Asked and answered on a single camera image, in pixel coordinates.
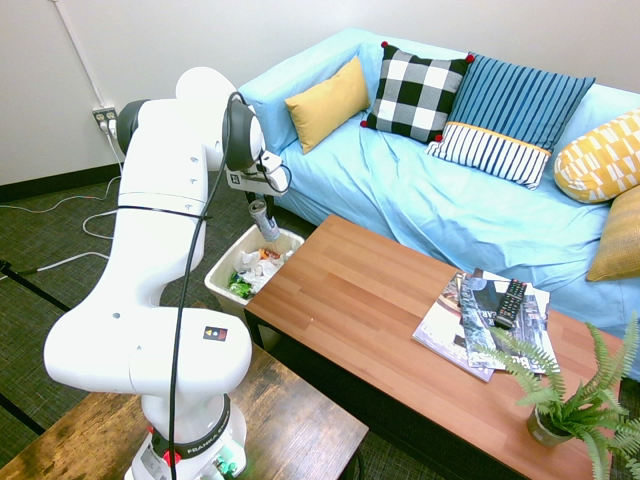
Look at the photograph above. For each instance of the green fern plant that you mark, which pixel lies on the green fern plant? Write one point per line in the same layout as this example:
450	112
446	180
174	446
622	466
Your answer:
595	395

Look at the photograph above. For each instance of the black remote control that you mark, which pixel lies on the black remote control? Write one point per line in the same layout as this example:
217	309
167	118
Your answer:
511	305

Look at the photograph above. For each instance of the yellow white patterned pillow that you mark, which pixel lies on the yellow white patterned pillow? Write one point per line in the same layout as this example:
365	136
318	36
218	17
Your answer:
600	160

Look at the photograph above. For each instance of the green snack wrapper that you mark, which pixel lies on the green snack wrapper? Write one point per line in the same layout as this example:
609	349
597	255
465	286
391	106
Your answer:
240	287

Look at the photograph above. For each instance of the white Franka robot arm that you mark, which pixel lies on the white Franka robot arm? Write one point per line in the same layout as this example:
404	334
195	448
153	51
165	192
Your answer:
150	250

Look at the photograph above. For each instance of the orange red wrapper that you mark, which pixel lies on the orange red wrapper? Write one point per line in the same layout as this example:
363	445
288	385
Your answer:
271	255

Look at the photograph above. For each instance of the mustard woven pillow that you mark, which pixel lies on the mustard woven pillow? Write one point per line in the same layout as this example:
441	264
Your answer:
620	240

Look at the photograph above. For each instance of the blue striped pillow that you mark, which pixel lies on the blue striped pillow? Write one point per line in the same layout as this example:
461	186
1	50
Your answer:
510	110

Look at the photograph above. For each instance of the grey plant pot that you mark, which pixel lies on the grey plant pot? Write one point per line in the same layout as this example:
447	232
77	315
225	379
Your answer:
545	432

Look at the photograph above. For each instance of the black stand leg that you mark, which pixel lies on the black stand leg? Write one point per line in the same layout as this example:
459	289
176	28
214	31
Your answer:
35	290
20	414

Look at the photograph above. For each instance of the wall power outlet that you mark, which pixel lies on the wall power outlet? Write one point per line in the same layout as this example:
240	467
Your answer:
104	117

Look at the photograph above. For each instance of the black white checkered pillow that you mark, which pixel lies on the black white checkered pillow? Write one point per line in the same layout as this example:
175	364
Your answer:
415	95

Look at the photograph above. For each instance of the rustic dark wood table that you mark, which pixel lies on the rustic dark wood table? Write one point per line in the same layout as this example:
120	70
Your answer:
290	420

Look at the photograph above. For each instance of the white crumpled paper trash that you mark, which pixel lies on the white crumpled paper trash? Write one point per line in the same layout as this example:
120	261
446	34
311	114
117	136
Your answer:
257	270

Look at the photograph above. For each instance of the white wall conduit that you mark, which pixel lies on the white wall conduit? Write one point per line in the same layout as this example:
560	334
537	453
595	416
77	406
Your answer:
82	55

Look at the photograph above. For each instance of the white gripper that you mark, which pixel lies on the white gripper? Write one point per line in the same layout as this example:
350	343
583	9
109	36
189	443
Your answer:
260	181

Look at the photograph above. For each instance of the stack of magazines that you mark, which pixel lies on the stack of magazines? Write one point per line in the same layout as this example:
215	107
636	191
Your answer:
442	330

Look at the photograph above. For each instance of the wooden coffee table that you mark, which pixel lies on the wooden coffee table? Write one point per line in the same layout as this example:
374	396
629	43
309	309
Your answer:
380	320

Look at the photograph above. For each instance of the white plastic trash bin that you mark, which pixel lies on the white plastic trash bin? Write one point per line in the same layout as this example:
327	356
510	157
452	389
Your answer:
220	285

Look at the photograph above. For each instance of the silver drink can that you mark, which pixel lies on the silver drink can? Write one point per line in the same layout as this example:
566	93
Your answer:
261	214

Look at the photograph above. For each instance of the pale magazine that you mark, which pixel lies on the pale magazine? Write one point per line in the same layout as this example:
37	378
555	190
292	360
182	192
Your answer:
537	297

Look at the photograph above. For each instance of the dark cover magazine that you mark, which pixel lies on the dark cover magazine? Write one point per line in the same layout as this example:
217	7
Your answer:
482	320

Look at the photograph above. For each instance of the plain yellow pillow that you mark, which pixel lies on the plain yellow pillow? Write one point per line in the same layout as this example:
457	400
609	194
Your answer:
330	102

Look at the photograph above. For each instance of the light blue covered sofa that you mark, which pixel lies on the light blue covered sofa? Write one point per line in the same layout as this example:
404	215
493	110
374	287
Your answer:
450	210

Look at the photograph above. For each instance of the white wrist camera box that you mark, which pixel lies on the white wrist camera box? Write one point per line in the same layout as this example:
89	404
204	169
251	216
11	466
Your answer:
271	162

